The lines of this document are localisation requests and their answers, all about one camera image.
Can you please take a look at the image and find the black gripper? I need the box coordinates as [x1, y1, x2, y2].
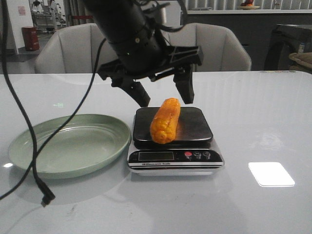
[97, 46, 203, 107]

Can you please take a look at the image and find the orange corn cob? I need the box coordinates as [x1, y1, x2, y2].
[150, 97, 181, 144]

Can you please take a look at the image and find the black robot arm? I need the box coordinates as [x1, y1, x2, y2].
[84, 0, 203, 107]

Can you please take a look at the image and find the right grey upholstered chair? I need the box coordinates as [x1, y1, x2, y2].
[162, 23, 252, 72]

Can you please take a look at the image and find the grey upholstered chair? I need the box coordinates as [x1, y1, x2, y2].
[35, 23, 104, 74]
[162, 23, 252, 72]

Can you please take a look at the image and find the black silver kitchen scale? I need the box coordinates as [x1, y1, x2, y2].
[127, 107, 225, 176]

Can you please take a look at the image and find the left grey upholstered chair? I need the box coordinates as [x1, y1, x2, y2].
[35, 23, 104, 74]

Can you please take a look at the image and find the pale green plate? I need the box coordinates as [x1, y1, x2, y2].
[8, 114, 131, 179]

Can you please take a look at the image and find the red barrier belt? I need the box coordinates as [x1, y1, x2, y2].
[71, 15, 93, 20]

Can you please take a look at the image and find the dark grey counter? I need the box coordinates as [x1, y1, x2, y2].
[187, 10, 312, 71]

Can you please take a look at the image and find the fruit plate on counter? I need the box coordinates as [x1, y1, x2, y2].
[238, 0, 260, 10]

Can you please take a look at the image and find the red bin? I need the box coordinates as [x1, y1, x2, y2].
[22, 26, 39, 51]

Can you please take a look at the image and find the dark appliance at right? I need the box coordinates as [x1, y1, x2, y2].
[264, 24, 312, 70]

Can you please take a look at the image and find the tan cushion at right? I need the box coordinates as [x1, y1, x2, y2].
[289, 52, 312, 74]

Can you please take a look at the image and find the black cable with plug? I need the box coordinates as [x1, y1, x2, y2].
[0, 0, 108, 208]

